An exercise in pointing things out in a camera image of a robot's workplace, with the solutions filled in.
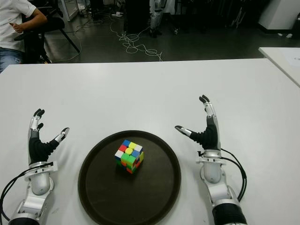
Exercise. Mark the seated person in white shirt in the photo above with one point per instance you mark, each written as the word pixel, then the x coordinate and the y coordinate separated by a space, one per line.
pixel 14 18

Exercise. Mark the black cabinet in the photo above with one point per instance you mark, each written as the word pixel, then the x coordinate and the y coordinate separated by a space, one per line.
pixel 137 14

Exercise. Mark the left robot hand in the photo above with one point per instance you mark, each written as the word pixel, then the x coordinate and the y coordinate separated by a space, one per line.
pixel 38 147

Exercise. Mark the dark brown round plate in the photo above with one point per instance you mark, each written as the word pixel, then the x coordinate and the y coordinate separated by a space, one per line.
pixel 129 178

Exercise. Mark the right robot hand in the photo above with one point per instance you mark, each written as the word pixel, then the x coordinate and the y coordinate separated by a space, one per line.
pixel 209 134

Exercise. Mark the black office chair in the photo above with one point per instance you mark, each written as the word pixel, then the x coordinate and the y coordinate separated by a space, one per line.
pixel 54 22

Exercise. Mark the grey folded metal stand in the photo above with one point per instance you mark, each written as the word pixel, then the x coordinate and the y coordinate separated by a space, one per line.
pixel 239 16

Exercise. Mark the multicoloured Rubik's cube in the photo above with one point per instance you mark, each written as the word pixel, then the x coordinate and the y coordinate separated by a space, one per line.
pixel 130 155

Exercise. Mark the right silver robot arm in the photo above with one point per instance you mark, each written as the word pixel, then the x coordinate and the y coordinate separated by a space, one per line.
pixel 215 182

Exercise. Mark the white side table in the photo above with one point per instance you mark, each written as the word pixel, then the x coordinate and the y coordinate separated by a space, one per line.
pixel 283 62

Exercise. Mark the white power strip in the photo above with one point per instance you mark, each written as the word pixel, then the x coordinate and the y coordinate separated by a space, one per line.
pixel 117 14

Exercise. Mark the white machine housing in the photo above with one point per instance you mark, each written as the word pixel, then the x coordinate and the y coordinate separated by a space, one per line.
pixel 281 14

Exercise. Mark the white glass-front cabinet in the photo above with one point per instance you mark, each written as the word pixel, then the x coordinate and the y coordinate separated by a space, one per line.
pixel 69 9

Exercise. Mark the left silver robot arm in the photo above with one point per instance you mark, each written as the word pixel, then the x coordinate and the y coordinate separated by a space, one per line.
pixel 35 187

